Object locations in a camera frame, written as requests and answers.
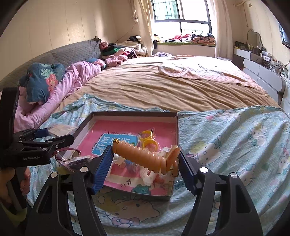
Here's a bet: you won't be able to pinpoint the small cream hair clip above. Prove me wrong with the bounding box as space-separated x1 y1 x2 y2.
113 154 126 166

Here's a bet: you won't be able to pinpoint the yellow bangles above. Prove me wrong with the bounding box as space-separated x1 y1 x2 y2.
138 128 160 152

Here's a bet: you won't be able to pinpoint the orange spiral hair tie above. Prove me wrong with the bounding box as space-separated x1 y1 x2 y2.
111 138 181 178

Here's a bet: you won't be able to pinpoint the bag of dark jewelry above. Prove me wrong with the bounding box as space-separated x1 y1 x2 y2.
67 158 90 171

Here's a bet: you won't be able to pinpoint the small blue jewelry box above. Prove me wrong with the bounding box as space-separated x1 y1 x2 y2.
125 160 140 174

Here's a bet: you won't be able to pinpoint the cream hair claw clip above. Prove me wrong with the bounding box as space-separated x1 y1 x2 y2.
140 167 165 186

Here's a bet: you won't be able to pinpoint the person's left hand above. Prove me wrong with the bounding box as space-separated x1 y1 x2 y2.
0 168 31 205

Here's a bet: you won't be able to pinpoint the pink quilt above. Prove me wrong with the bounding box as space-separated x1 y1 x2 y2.
14 61 106 133

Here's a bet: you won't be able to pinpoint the dark floral pillow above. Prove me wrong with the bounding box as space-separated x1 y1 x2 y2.
19 62 65 105

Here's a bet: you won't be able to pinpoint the Hello Kitty blue sheet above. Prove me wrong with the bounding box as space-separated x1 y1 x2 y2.
27 92 290 236

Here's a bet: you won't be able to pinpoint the pink book with blue label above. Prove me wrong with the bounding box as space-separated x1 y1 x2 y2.
75 120 178 198

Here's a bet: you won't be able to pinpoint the dark cardboard tray box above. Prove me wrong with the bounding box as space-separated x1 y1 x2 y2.
56 112 178 200

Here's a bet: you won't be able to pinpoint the grey quilted headboard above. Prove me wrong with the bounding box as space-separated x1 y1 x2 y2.
1 37 101 90

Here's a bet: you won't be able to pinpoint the tan bed blanket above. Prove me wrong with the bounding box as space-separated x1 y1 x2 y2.
57 58 279 112

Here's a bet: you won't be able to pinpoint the white drawer cabinet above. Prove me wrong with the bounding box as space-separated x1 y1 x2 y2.
280 80 290 115

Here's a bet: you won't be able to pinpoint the pile of clothes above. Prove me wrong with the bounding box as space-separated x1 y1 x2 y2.
99 35 147 60

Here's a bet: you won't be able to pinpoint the white grey low cabinet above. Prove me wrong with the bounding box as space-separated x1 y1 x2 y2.
233 48 286 105

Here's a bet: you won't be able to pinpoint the pink floral thin blanket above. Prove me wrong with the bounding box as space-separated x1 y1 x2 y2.
158 55 266 93

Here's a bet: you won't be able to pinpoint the cream curtain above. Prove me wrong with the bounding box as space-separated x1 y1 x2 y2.
133 0 154 56

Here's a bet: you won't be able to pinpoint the window seat clothes pile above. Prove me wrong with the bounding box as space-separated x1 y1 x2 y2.
155 33 216 47

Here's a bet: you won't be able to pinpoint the black flat television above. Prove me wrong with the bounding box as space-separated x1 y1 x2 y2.
279 24 290 49

